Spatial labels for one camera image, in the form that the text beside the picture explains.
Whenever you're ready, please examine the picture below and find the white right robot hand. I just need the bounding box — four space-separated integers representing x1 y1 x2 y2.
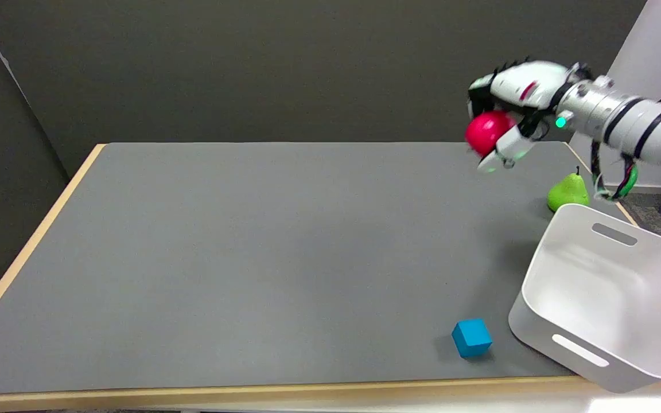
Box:
467 57 577 174

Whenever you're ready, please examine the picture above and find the red apple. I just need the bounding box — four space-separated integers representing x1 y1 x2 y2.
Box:
465 111 518 158

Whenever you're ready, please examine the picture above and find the black and green cable loop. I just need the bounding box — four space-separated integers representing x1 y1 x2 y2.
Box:
590 83 661 202

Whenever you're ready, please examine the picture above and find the blue cube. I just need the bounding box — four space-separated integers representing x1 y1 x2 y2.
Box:
452 319 493 359

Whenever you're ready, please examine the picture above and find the green pear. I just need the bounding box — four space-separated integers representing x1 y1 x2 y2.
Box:
547 167 590 213

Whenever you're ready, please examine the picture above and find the white plastic box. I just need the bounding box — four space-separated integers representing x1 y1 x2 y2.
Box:
508 203 661 394

